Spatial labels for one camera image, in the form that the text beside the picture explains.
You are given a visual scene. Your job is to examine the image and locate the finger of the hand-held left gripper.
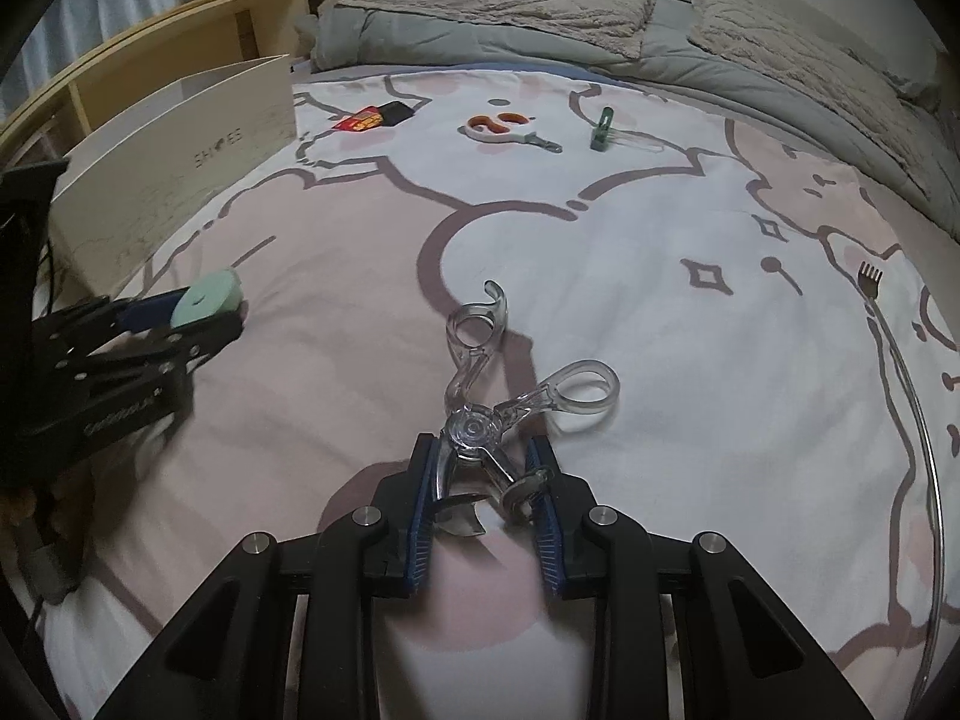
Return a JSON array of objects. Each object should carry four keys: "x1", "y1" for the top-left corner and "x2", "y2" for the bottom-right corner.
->
[
  {"x1": 56, "y1": 307, "x2": 247, "y2": 391},
  {"x1": 34, "y1": 291, "x2": 188, "y2": 350}
]

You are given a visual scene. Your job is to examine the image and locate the green round pad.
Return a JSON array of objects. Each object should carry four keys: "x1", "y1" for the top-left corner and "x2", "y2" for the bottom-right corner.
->
[{"x1": 171, "y1": 270, "x2": 245, "y2": 331}]

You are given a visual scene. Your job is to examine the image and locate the printed blanket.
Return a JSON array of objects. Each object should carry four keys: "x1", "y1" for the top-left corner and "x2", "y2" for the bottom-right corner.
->
[{"x1": 37, "y1": 64, "x2": 960, "y2": 720}]

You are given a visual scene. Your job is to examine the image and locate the green clip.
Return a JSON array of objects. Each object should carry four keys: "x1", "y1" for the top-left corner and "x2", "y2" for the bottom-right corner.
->
[{"x1": 589, "y1": 106, "x2": 665, "y2": 155}]

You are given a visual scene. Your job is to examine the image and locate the grey duvet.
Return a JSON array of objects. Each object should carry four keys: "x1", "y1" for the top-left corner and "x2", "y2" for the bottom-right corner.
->
[{"x1": 311, "y1": 0, "x2": 960, "y2": 226}]

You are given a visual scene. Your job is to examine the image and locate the white cardboard box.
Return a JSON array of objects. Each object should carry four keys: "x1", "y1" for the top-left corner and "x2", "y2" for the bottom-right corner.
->
[{"x1": 49, "y1": 54, "x2": 297, "y2": 293}]

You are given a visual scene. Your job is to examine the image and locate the light wooden shelf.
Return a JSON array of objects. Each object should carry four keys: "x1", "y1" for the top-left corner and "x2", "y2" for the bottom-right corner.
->
[{"x1": 0, "y1": 0, "x2": 376, "y2": 158}]

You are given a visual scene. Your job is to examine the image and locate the beige textured blanket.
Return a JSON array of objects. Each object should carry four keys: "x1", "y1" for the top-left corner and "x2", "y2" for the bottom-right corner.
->
[{"x1": 690, "y1": 0, "x2": 946, "y2": 203}]

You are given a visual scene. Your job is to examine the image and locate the clear-handled scissors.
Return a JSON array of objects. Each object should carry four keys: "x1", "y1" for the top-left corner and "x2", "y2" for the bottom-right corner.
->
[{"x1": 431, "y1": 279, "x2": 622, "y2": 537}]

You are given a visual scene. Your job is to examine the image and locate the white and orange scissors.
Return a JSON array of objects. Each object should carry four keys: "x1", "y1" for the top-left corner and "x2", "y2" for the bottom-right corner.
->
[{"x1": 459, "y1": 111, "x2": 563, "y2": 155}]

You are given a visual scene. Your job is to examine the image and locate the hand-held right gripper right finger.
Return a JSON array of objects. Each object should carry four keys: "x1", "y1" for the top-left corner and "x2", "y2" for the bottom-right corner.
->
[{"x1": 523, "y1": 437, "x2": 878, "y2": 720}]

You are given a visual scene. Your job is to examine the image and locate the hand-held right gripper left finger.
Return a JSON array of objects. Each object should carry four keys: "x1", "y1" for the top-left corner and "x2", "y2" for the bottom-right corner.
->
[{"x1": 101, "y1": 431, "x2": 443, "y2": 720}]

